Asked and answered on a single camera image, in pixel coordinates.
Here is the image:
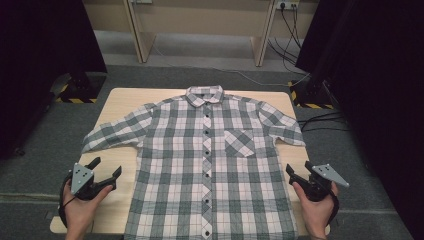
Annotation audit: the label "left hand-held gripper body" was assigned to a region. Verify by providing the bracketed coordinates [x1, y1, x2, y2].
[68, 162, 102, 202]

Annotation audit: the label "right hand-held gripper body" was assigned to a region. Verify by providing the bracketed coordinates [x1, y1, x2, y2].
[306, 163, 350, 203]

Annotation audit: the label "grey white plaid shirt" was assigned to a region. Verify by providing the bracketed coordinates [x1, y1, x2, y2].
[80, 84, 307, 240]

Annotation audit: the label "person's right hand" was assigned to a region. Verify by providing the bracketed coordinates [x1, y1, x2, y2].
[292, 181, 339, 238]

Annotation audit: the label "person's left hand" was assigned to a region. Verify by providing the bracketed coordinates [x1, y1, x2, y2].
[62, 179, 114, 234]

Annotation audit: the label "black yellow striped stand base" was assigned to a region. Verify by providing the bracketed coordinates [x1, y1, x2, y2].
[288, 78, 335, 110]
[49, 71, 108, 104]

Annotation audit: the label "black curtain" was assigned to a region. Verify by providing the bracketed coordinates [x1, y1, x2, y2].
[294, 0, 424, 240]
[0, 0, 108, 161]

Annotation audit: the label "beige wooden desk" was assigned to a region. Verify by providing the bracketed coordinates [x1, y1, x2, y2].
[82, 0, 321, 68]

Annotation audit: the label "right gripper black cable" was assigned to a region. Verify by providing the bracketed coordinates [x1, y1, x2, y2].
[327, 195, 341, 225]

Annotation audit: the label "black floor cables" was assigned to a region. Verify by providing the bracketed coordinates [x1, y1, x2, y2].
[297, 111, 351, 133]

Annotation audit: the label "white floor cable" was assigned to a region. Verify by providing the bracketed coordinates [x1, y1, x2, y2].
[151, 43, 312, 88]

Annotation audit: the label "black hanging power cables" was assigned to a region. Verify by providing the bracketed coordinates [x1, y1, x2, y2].
[266, 3, 312, 76]

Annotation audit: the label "white wall socket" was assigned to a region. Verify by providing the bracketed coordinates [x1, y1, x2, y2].
[275, 0, 300, 10]

